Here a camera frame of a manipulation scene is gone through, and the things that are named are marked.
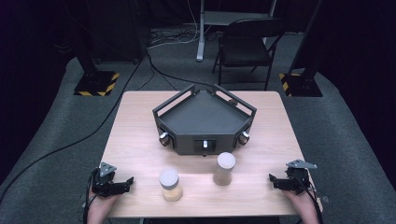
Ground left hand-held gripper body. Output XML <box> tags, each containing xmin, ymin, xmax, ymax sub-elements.
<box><xmin>91</xmin><ymin>161</ymin><xmax>123</xmax><ymax>198</ymax></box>

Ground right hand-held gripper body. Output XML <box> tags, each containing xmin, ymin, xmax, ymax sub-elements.
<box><xmin>284</xmin><ymin>159</ymin><xmax>318</xmax><ymax>196</ymax></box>

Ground short jar yellow contents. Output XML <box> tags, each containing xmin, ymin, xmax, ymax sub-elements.
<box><xmin>159</xmin><ymin>168</ymin><xmax>184</xmax><ymax>203</ymax></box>

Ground tall jar grey lid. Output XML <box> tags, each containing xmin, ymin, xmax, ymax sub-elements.
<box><xmin>212</xmin><ymin>151</ymin><xmax>236</xmax><ymax>187</ymax></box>

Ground black corner shelf rack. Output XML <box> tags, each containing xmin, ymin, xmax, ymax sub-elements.
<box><xmin>151</xmin><ymin>83</ymin><xmax>258</xmax><ymax>157</ymax></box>

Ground person's left hand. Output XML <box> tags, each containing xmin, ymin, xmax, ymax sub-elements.
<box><xmin>87</xmin><ymin>188</ymin><xmax>121</xmax><ymax>218</ymax></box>

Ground person's right hand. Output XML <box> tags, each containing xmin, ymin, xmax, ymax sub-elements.
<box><xmin>281</xmin><ymin>188</ymin><xmax>322</xmax><ymax>218</ymax></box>

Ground striped black stand base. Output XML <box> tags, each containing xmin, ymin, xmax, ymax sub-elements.
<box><xmin>278</xmin><ymin>72</ymin><xmax>324</xmax><ymax>98</ymax></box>
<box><xmin>73</xmin><ymin>70</ymin><xmax>120</xmax><ymax>97</ymax></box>

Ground black folding chair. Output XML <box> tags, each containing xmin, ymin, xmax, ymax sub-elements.
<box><xmin>211</xmin><ymin>18</ymin><xmax>286</xmax><ymax>91</ymax></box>

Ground black cabinet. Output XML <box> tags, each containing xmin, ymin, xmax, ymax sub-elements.
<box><xmin>88</xmin><ymin>0</ymin><xmax>152</xmax><ymax>64</ymax></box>

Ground right hand-held gripper cable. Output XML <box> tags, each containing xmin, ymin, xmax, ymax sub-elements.
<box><xmin>292</xmin><ymin>175</ymin><xmax>325</xmax><ymax>224</ymax></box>

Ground hand-held gripper cable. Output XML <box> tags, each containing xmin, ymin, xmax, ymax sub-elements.
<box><xmin>81</xmin><ymin>168</ymin><xmax>101</xmax><ymax>224</ymax></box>
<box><xmin>292</xmin><ymin>175</ymin><xmax>325</xmax><ymax>224</ymax></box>

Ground left hand-held gripper cable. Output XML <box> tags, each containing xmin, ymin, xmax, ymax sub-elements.
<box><xmin>81</xmin><ymin>168</ymin><xmax>101</xmax><ymax>224</ymax></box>

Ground long black floor cable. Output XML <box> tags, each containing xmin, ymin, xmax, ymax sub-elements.
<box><xmin>0</xmin><ymin>49</ymin><xmax>219</xmax><ymax>204</ymax></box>

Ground black stand post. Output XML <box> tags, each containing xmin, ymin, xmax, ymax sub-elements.
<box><xmin>288</xmin><ymin>0</ymin><xmax>331</xmax><ymax>78</ymax></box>
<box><xmin>66</xmin><ymin>0</ymin><xmax>99</xmax><ymax>77</ymax></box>

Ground bundle of floor cables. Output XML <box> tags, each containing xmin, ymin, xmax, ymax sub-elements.
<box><xmin>148</xmin><ymin>27</ymin><xmax>201</xmax><ymax>49</ymax></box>

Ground white metal desk frame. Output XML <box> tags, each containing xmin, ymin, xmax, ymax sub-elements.
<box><xmin>195</xmin><ymin>0</ymin><xmax>278</xmax><ymax>63</ymax></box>

